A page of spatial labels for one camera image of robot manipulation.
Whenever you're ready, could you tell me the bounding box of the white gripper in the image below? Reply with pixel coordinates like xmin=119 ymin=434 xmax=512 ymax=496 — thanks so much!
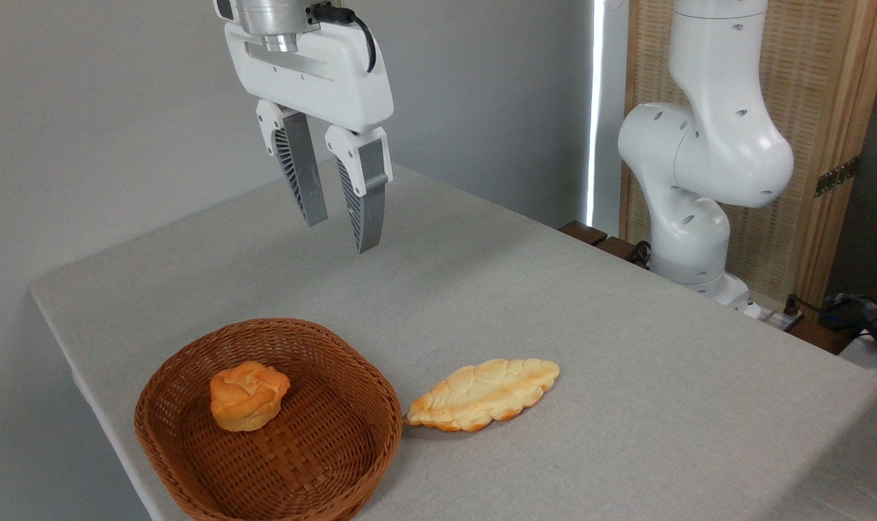
xmin=224 ymin=22 xmax=395 ymax=255

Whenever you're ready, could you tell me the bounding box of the long leaf-shaped bread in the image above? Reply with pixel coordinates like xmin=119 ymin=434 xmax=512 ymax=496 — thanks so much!
xmin=407 ymin=358 xmax=561 ymax=433

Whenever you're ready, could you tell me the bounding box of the round orange bread roll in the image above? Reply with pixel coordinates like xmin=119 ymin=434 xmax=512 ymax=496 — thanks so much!
xmin=209 ymin=360 xmax=292 ymax=433

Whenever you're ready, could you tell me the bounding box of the brown woven wicker basket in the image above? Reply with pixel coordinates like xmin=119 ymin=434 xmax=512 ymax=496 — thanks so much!
xmin=134 ymin=318 xmax=403 ymax=521

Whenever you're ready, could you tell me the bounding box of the brown wooden block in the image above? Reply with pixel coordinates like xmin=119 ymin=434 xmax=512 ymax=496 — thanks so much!
xmin=786 ymin=318 xmax=855 ymax=355
xmin=596 ymin=236 xmax=638 ymax=262
xmin=559 ymin=221 xmax=609 ymax=247

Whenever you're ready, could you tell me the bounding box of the dark metal screen hinge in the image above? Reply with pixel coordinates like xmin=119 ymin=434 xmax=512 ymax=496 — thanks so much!
xmin=815 ymin=156 xmax=859 ymax=198

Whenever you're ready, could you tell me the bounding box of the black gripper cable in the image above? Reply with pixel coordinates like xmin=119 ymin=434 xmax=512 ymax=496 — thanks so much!
xmin=312 ymin=6 xmax=376 ymax=73

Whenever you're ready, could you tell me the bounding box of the black cable bundle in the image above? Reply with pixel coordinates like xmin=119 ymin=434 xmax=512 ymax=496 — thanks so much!
xmin=800 ymin=288 xmax=877 ymax=345

